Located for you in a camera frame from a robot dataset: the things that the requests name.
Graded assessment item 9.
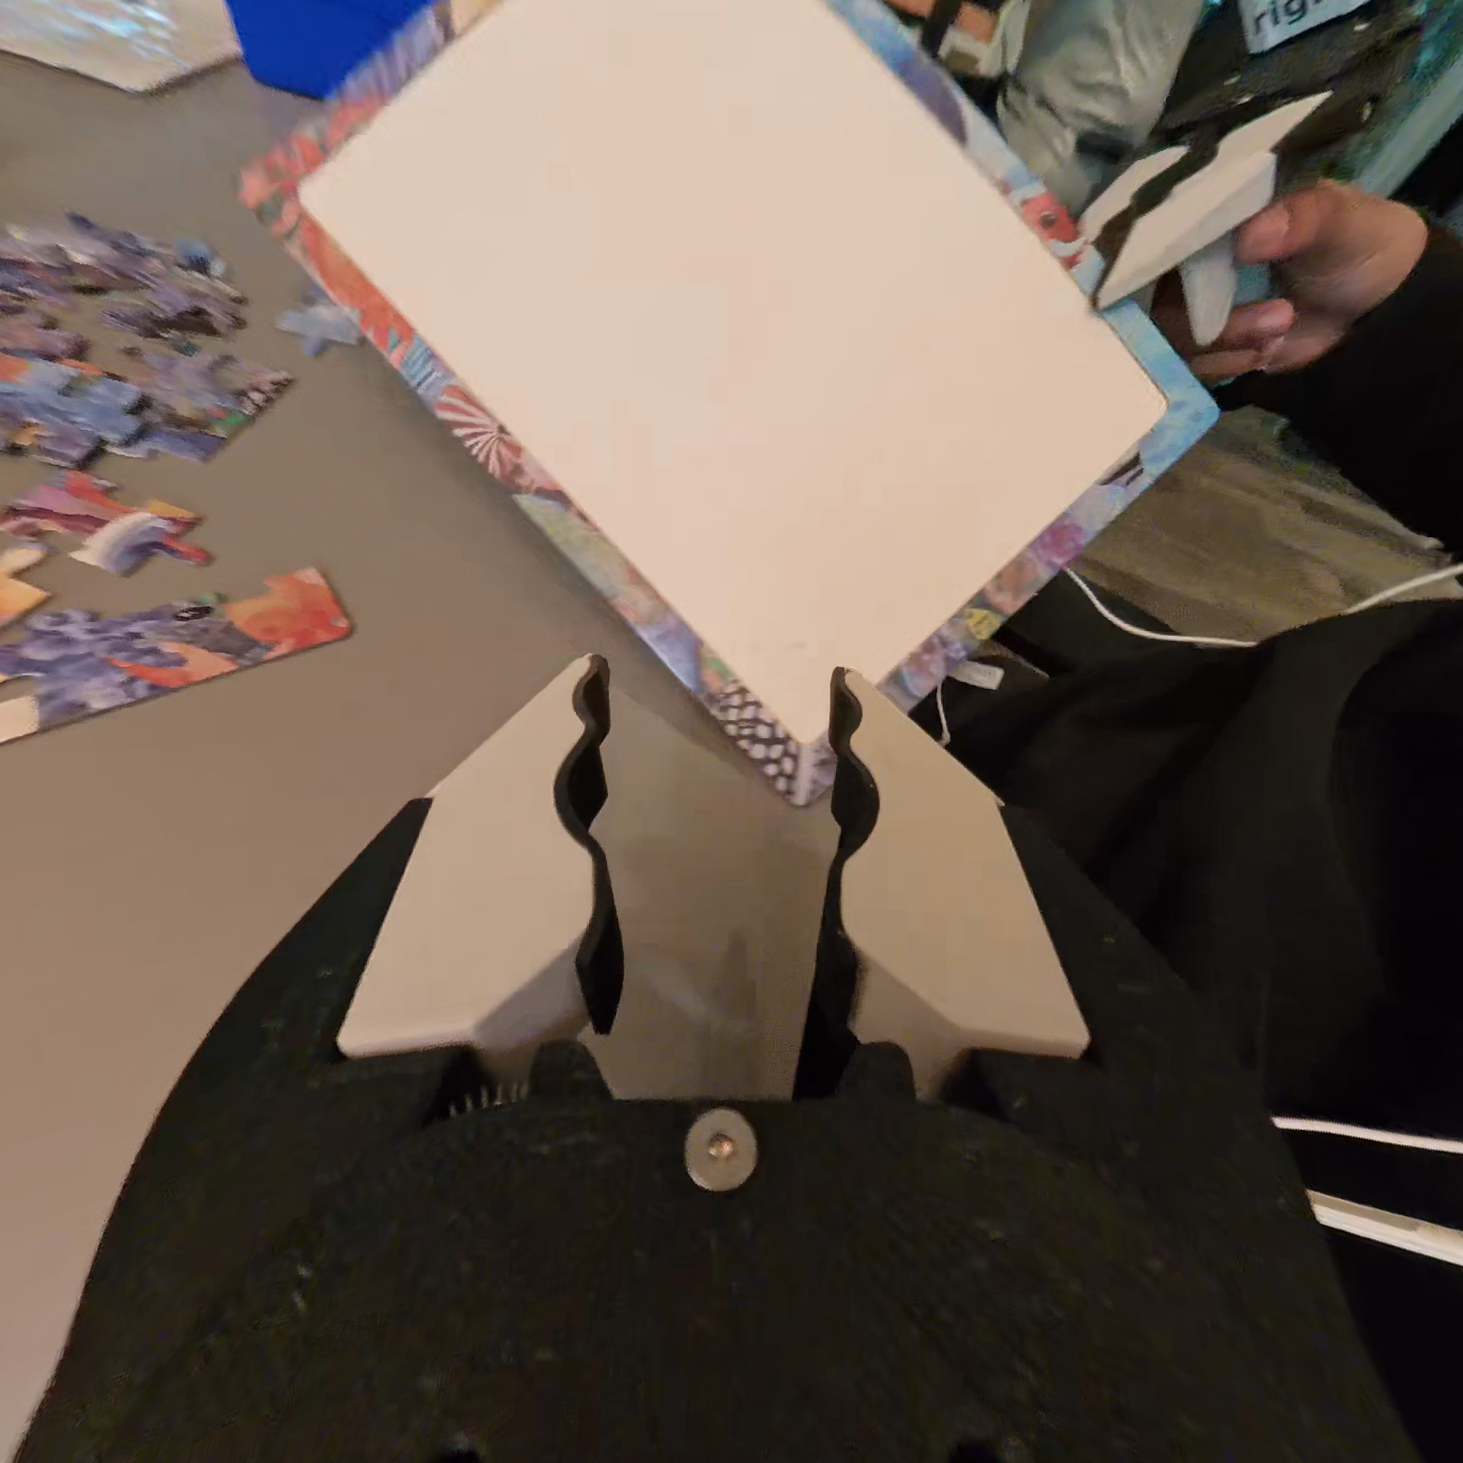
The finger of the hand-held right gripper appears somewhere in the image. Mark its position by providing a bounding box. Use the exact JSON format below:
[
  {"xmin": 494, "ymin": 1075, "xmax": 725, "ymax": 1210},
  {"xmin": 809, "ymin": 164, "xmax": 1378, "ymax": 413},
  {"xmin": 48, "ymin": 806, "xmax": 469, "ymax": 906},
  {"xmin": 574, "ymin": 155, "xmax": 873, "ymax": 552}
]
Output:
[
  {"xmin": 1091, "ymin": 91, "xmax": 1337, "ymax": 347},
  {"xmin": 1079, "ymin": 146, "xmax": 1194, "ymax": 251}
]

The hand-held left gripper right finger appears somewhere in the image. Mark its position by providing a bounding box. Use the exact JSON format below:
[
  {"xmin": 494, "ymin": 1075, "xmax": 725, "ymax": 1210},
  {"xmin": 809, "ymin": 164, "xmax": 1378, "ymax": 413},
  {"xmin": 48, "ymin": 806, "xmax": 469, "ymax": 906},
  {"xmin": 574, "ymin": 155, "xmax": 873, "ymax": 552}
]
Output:
[{"xmin": 797, "ymin": 669, "xmax": 1091, "ymax": 1099}]

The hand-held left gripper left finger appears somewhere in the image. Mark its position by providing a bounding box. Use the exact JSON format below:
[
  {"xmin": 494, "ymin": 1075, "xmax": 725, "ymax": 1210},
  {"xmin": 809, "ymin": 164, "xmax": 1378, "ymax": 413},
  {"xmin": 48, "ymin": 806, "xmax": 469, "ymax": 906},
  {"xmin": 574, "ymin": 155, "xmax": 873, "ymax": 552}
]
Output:
[{"xmin": 337, "ymin": 655, "xmax": 628, "ymax": 1082}]

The colourful puzzle frame board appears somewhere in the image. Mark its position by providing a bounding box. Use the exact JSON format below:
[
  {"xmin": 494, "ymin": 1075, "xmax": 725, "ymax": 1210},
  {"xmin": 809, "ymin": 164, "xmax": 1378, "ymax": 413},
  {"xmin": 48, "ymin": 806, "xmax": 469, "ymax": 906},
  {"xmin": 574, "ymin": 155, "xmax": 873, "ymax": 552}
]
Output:
[{"xmin": 238, "ymin": 0, "xmax": 1223, "ymax": 806}]

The person's right forearm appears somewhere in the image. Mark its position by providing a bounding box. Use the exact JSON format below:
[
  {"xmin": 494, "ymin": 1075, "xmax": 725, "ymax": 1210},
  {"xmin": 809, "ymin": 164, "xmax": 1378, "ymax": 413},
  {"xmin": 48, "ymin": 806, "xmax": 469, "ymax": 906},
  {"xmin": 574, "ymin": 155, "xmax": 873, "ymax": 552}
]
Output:
[{"xmin": 1213, "ymin": 223, "xmax": 1463, "ymax": 550}]

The person's right hand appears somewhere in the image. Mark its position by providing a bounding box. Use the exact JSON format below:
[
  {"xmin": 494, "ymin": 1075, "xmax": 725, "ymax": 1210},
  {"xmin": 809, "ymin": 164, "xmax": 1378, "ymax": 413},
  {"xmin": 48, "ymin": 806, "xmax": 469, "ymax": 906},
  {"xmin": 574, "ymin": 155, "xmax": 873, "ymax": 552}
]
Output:
[{"xmin": 1152, "ymin": 181, "xmax": 1434, "ymax": 381}]

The grey cloth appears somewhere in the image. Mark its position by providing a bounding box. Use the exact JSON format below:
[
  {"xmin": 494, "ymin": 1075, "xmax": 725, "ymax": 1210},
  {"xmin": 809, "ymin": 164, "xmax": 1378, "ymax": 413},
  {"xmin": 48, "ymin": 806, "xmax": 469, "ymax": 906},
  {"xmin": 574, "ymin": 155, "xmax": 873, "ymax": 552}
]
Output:
[{"xmin": 995, "ymin": 0, "xmax": 1208, "ymax": 212}]

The large purple orange puzzle piece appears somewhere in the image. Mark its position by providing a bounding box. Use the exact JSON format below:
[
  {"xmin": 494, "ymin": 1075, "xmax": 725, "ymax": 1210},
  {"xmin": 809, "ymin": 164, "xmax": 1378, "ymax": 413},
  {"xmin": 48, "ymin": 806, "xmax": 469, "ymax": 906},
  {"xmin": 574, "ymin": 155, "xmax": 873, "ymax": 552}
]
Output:
[{"xmin": 0, "ymin": 568, "xmax": 354, "ymax": 747}]

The pile of jigsaw puzzle pieces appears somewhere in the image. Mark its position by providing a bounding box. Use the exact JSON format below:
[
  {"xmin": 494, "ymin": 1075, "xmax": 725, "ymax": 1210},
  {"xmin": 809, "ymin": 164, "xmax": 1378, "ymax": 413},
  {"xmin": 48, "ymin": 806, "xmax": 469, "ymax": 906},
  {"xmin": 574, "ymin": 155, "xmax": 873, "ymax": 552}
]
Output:
[{"xmin": 0, "ymin": 211, "xmax": 370, "ymax": 630}]

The blue puzzle box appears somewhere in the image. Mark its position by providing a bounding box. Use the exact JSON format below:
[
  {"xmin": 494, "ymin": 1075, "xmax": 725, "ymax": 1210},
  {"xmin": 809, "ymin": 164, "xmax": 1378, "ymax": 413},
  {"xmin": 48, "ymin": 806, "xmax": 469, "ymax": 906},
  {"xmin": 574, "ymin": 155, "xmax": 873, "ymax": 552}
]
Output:
[{"xmin": 224, "ymin": 0, "xmax": 459, "ymax": 103}]

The laminated instruction sheet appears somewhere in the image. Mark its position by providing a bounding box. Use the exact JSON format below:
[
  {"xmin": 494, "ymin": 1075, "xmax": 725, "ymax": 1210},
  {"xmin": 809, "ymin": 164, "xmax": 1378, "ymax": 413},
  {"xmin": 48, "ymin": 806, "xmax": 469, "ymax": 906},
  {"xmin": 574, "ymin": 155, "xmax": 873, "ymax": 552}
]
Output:
[{"xmin": 0, "ymin": 0, "xmax": 245, "ymax": 96}]

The thin white cable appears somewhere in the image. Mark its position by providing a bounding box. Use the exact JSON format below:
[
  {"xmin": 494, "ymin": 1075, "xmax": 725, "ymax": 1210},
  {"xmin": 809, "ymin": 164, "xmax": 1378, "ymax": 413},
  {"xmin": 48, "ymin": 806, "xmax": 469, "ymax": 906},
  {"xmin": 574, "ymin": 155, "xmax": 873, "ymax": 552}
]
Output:
[{"xmin": 1061, "ymin": 563, "xmax": 1463, "ymax": 655}]

